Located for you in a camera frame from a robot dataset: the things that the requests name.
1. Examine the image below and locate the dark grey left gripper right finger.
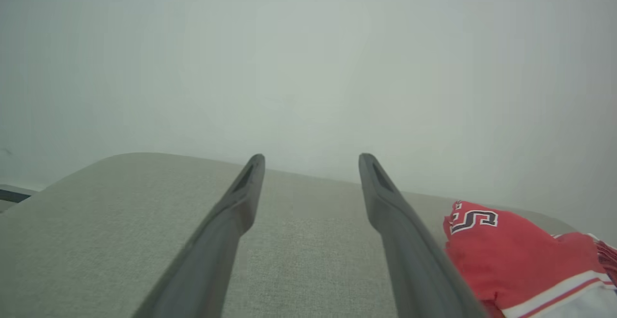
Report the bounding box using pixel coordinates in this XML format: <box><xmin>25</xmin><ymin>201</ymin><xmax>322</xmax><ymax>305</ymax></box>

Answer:
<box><xmin>358</xmin><ymin>153</ymin><xmax>490</xmax><ymax>318</ymax></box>

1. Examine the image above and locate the red and white jersey shirt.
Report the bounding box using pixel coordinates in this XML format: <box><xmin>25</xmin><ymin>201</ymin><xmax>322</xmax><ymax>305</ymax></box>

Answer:
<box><xmin>443</xmin><ymin>200</ymin><xmax>617</xmax><ymax>318</ymax></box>

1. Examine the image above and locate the crumpled red garment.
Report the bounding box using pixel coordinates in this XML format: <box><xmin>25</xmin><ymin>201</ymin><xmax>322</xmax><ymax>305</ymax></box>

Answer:
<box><xmin>596</xmin><ymin>240</ymin><xmax>617</xmax><ymax>286</ymax></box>

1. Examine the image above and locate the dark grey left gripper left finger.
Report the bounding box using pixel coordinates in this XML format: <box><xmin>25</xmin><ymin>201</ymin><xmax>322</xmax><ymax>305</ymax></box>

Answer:
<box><xmin>133</xmin><ymin>154</ymin><xmax>266</xmax><ymax>318</ymax></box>

